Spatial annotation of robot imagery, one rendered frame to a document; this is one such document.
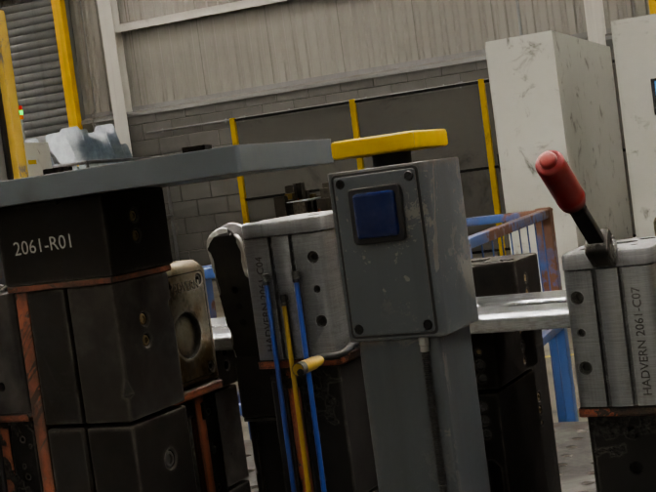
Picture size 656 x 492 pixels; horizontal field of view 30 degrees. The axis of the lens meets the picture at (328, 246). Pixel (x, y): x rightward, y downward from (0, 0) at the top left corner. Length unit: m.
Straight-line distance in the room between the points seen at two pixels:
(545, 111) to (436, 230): 8.32
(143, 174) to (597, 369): 0.36
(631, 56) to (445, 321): 8.31
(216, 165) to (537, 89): 8.35
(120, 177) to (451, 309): 0.24
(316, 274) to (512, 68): 8.20
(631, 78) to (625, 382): 8.17
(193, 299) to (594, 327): 0.39
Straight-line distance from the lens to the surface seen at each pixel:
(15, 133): 5.13
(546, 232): 4.19
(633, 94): 9.05
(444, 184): 0.80
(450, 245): 0.80
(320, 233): 0.98
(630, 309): 0.91
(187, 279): 1.12
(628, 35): 9.07
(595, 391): 0.92
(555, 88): 9.08
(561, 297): 1.16
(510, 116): 9.16
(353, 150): 0.79
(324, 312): 0.99
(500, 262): 1.29
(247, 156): 0.80
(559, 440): 1.91
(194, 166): 0.80
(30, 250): 0.93
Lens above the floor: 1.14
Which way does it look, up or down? 3 degrees down
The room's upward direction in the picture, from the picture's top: 8 degrees counter-clockwise
